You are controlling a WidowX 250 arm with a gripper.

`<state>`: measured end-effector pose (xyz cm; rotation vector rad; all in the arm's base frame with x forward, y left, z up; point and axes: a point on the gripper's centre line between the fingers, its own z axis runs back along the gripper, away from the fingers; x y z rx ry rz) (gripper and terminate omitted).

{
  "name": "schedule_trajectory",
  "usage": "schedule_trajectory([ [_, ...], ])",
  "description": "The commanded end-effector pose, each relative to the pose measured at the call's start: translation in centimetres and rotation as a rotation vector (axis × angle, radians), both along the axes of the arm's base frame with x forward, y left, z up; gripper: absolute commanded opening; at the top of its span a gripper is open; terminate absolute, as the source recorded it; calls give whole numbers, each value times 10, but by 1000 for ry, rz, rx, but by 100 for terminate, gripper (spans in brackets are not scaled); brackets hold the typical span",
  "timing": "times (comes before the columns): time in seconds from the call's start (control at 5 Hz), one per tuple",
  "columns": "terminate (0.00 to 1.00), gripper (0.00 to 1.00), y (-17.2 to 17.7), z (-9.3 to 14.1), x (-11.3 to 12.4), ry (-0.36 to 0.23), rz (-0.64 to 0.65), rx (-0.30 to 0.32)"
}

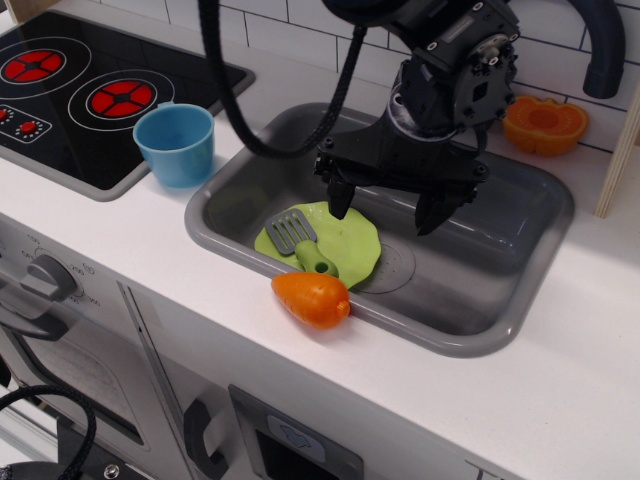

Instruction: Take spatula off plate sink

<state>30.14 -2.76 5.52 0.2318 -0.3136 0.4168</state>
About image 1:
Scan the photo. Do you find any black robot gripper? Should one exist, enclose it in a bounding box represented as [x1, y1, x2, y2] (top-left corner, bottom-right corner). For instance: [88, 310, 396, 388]
[314, 59, 489, 236]

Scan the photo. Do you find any grey spatula green handle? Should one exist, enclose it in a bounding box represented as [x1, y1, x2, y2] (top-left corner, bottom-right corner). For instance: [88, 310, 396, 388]
[264, 208, 339, 278]

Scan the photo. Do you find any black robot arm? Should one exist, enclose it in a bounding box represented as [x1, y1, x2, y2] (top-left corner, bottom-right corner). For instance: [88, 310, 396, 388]
[314, 1, 519, 235]

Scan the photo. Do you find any green plastic plate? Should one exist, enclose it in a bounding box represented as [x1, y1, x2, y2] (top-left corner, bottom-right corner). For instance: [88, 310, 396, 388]
[253, 200, 383, 291]

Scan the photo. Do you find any orange toy carrot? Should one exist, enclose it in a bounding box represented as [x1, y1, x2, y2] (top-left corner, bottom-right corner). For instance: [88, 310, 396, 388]
[271, 271, 351, 330]

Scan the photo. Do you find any orange toy pumpkin half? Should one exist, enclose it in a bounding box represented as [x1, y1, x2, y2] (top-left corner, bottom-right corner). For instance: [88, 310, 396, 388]
[502, 96, 589, 157]

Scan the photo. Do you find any blue plastic cup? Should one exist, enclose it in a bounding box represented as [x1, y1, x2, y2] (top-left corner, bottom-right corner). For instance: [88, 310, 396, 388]
[133, 102, 215, 188]

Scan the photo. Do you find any wooden side panel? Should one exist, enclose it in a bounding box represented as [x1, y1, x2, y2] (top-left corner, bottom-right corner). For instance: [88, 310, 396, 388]
[593, 85, 640, 218]

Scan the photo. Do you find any grey dishwasher panel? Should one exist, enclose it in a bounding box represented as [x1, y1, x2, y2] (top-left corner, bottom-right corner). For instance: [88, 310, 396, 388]
[228, 385, 364, 480]

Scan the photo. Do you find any dark grey toy faucet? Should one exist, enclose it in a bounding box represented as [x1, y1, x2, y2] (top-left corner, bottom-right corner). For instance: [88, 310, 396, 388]
[569, 0, 626, 99]

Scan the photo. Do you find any black toy stove top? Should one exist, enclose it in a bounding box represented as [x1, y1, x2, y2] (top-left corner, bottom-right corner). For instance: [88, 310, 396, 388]
[0, 10, 256, 203]

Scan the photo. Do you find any grey oven knob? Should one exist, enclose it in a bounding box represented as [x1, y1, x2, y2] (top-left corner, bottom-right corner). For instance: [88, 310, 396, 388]
[19, 255, 77, 301]

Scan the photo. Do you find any black braided cable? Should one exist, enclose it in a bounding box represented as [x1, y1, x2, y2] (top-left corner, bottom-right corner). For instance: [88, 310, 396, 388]
[197, 0, 369, 160]

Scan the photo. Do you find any dark grey cabinet handle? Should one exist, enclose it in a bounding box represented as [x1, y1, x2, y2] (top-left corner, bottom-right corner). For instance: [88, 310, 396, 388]
[183, 399, 229, 480]

